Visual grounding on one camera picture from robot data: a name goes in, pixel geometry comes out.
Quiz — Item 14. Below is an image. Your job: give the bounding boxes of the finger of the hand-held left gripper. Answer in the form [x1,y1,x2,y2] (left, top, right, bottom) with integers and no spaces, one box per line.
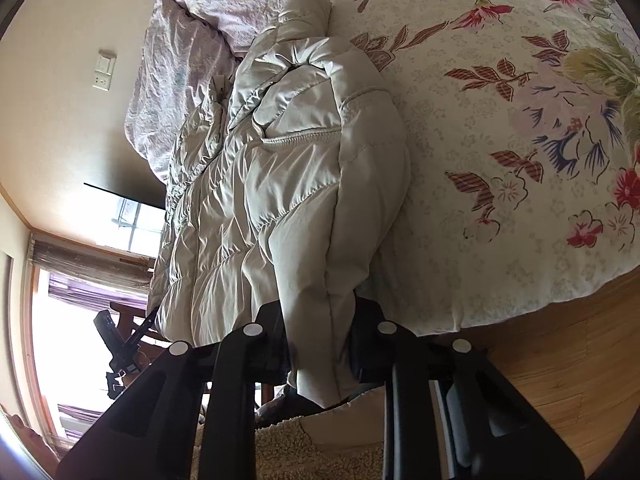
[131,306,160,348]

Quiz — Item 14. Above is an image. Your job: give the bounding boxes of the beige shaggy rug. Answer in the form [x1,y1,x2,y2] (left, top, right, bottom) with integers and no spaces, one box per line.
[192,397,387,480]

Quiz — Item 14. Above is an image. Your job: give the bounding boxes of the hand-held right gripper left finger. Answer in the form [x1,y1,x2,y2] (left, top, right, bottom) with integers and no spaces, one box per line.
[55,300,292,480]

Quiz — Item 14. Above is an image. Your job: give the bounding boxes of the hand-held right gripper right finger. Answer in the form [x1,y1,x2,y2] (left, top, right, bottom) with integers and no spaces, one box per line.
[347,292,586,480]

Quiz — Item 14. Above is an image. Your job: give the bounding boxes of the bright window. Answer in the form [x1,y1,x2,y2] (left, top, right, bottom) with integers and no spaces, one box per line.
[29,265,153,442]

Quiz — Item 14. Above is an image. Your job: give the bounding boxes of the beige puffer jacket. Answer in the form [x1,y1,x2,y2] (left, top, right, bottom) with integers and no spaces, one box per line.
[147,0,413,408]

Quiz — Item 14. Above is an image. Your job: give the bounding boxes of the floral bedsheet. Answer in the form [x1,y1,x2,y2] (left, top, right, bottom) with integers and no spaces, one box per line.
[325,0,640,337]

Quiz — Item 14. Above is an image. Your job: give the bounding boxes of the bamboo roller blind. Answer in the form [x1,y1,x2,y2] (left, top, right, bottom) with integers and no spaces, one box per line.
[31,239,157,287]

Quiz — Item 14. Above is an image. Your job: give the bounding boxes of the lilac crinkled pillow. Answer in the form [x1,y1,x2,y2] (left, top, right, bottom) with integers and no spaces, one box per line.
[124,0,243,186]

